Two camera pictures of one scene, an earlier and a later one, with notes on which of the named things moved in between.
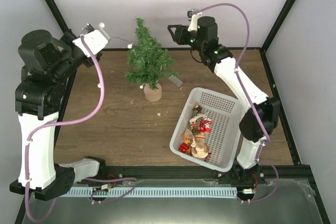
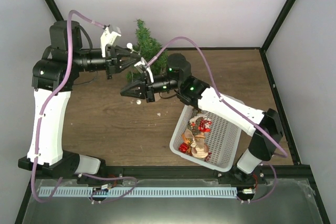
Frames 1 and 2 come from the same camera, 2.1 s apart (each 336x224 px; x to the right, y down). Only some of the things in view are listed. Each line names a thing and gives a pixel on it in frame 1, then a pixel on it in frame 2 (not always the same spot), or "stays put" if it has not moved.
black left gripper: [69, 35] -> [113, 56]
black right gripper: [179, 38] -> [149, 93]
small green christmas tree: [148, 63] stays put
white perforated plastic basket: [225, 112] stays put
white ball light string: [129, 45] -> [129, 46]
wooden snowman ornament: [199, 149] stays put
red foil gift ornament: [183, 147] stays put
